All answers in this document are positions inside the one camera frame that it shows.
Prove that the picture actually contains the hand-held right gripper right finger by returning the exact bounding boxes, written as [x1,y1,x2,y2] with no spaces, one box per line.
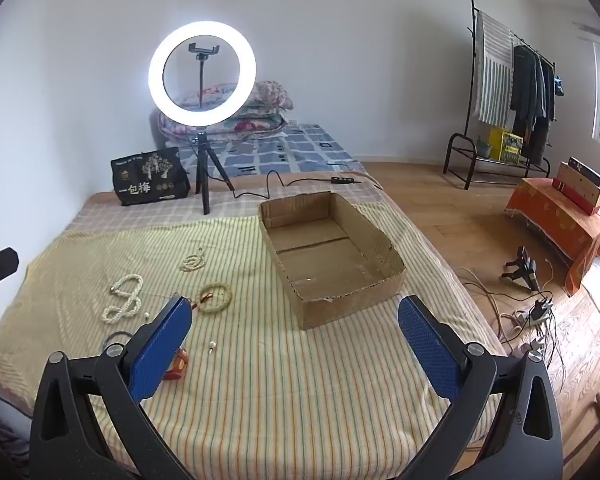
[397,295,565,480]

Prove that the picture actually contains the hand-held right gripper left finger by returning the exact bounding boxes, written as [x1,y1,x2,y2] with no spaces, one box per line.
[29,294,193,480]

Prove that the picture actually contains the red hair clip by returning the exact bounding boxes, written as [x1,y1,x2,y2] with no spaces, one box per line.
[162,347,188,381]

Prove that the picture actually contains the large white pearl necklace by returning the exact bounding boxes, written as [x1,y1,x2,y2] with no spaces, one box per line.
[101,273,144,323]

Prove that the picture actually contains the green bead bracelet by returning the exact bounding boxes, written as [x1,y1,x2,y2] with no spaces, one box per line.
[196,284,232,312]

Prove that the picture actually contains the cardboard box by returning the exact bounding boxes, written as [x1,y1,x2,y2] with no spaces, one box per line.
[258,191,407,331]

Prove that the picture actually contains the white power strip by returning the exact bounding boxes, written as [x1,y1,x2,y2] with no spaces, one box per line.
[510,310,551,351]

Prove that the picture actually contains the yellow striped cloth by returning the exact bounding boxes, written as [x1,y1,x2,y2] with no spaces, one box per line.
[0,202,508,480]

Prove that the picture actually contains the black charger plug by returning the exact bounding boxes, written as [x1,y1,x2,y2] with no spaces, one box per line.
[530,297,555,321]

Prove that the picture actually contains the small black floor tripod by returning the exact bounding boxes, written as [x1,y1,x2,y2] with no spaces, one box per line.
[500,246,540,292]

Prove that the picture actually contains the black printed bag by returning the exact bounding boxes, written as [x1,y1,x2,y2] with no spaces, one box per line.
[111,147,191,207]

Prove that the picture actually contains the black tripod stand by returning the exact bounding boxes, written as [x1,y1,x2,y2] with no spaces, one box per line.
[195,131,236,216]

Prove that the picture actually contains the orange cloth covered table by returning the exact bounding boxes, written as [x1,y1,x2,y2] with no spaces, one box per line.
[505,177,600,297]

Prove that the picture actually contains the red flat box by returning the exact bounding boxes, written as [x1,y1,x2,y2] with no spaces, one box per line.
[552,177,598,216]

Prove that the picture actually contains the yellow crate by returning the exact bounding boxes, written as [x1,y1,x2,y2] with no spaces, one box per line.
[489,127,524,163]

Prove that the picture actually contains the brown cardboard carton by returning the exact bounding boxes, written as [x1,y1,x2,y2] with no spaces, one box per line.
[557,161,600,208]

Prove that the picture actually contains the blue checked bedsheet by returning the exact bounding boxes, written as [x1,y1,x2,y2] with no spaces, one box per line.
[167,122,368,177]

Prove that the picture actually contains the dark long box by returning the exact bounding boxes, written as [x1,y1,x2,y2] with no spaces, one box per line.
[567,156,600,188]

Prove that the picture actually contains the red floral folded quilt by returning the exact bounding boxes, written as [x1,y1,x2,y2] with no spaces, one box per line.
[159,109,288,137]

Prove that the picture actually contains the dark hanging clothes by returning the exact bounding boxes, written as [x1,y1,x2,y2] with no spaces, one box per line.
[510,45,557,161]

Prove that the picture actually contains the black phone holder pole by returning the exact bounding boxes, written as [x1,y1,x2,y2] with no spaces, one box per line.
[189,42,222,111]

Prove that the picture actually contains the pale floral folded quilt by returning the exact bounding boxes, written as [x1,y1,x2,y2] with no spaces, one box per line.
[172,81,295,112]

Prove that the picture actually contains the striped hanging towel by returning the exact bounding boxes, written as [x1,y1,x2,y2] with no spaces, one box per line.
[470,10,516,126]

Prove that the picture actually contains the black metal clothes rack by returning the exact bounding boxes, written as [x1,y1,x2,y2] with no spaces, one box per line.
[442,0,558,191]

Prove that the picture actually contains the small cream pearl necklace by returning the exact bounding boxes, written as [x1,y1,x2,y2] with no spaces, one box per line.
[179,247,206,273]

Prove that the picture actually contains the black cable with inline controller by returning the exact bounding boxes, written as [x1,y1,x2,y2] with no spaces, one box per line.
[232,170,366,200]

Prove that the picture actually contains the white ring light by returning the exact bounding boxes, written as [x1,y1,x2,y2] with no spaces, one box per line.
[148,21,257,125]

